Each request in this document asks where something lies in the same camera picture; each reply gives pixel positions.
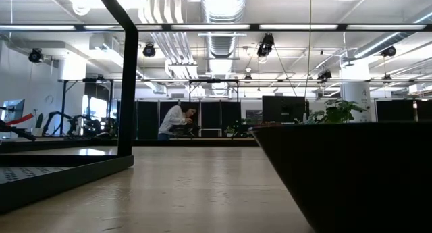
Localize black wavy mini plate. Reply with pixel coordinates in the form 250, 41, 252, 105
249, 120, 432, 233

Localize person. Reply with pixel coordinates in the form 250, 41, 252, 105
157, 103, 199, 141

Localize black background monitor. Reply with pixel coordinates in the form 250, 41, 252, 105
261, 95, 307, 124
375, 99, 414, 122

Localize black overhead light bar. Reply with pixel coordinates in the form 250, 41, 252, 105
0, 22, 432, 33

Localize black background robot arms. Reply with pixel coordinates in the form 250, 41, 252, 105
42, 110, 117, 138

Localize green potted plant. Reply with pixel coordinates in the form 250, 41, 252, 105
304, 98, 368, 124

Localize white round column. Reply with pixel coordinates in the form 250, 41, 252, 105
340, 62, 372, 123

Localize black perforated metal tray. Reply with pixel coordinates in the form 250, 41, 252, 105
0, 0, 139, 214

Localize silver background monitor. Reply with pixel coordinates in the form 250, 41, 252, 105
1, 97, 26, 123

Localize black partition wall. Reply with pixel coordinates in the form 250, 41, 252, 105
134, 101, 242, 140

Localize black aluminium table frame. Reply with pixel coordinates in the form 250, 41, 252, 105
0, 138, 259, 155

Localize silver ceiling duct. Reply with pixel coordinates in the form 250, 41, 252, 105
200, 0, 248, 99

